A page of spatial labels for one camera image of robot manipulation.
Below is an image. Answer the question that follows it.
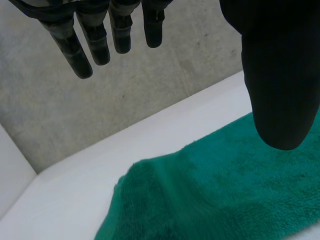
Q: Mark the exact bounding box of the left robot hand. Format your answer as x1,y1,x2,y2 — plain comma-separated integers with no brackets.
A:
6,0,320,151

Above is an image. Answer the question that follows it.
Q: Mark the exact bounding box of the teal towel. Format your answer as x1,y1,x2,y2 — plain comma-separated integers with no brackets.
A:
92,107,320,240

